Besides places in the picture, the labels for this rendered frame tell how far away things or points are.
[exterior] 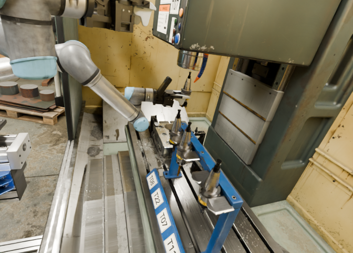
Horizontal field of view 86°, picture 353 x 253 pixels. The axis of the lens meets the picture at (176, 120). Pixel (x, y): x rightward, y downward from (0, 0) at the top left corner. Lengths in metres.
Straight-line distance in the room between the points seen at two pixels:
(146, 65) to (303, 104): 1.46
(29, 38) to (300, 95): 1.07
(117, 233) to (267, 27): 1.09
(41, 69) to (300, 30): 0.90
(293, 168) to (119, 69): 1.69
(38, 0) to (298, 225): 1.69
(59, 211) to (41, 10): 0.87
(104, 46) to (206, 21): 1.40
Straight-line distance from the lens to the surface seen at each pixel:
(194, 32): 0.70
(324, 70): 1.15
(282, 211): 1.69
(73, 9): 0.47
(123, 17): 0.53
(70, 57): 0.86
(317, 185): 1.58
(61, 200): 1.15
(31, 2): 0.44
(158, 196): 0.93
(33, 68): 0.46
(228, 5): 0.75
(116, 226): 1.09
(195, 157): 0.73
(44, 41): 0.45
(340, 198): 1.52
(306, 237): 1.65
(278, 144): 1.23
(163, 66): 2.10
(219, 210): 0.59
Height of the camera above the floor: 1.65
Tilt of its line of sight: 27 degrees down
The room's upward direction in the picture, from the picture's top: 11 degrees clockwise
